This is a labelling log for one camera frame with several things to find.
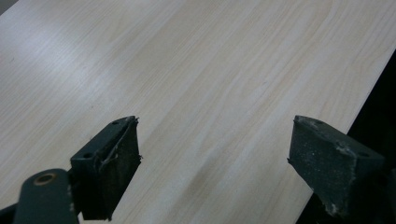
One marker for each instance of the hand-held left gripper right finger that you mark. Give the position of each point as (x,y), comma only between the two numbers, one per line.
(327,165)

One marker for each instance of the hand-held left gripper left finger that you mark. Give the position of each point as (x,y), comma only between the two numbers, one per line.
(106,168)

